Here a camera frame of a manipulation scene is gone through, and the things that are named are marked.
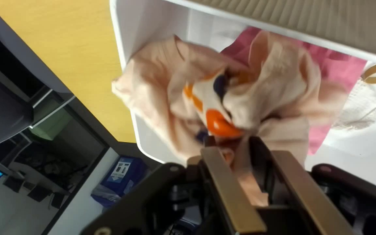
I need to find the black tan gripper left finger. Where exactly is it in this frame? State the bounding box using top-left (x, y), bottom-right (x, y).
top-left (200, 145), bottom-right (268, 235)

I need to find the blue cardboard box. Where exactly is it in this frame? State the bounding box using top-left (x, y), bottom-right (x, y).
top-left (90, 156), bottom-right (146, 207)

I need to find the white plastic basket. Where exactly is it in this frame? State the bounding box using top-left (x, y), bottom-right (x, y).
top-left (109, 0), bottom-right (376, 195)

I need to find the black tan gripper right finger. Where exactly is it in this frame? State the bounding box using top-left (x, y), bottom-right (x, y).
top-left (251, 136), bottom-right (358, 235)

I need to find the bright pink cloth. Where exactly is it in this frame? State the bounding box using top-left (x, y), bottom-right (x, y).
top-left (220, 25), bottom-right (368, 156)

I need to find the peach pink shirt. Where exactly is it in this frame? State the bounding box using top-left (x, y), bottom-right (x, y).
top-left (111, 29), bottom-right (349, 209)

